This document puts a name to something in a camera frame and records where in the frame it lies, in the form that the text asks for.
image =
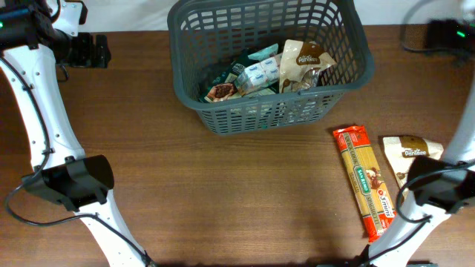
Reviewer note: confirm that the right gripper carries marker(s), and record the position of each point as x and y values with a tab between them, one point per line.
435	33

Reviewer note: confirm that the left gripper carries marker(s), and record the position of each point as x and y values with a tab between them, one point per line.
100	50

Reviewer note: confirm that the beige flour bag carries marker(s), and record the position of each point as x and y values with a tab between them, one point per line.
401	151

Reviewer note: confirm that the green snack bag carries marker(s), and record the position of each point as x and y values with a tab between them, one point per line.
223	88

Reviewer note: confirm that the beige nut bag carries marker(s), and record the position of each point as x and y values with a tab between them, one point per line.
301	64

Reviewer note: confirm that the white tissue pack row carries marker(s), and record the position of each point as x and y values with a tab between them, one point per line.
259	75

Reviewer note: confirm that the teal wet wipes pack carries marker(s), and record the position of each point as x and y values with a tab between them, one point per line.
265	53

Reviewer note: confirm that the orange spaghetti packet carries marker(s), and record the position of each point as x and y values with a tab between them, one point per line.
373	198

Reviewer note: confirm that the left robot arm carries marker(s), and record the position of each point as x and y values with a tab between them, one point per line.
39	37

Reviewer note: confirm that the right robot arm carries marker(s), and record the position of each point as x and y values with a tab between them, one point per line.
434	191

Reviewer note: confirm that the grey plastic basket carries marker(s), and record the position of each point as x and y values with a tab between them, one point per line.
207	36

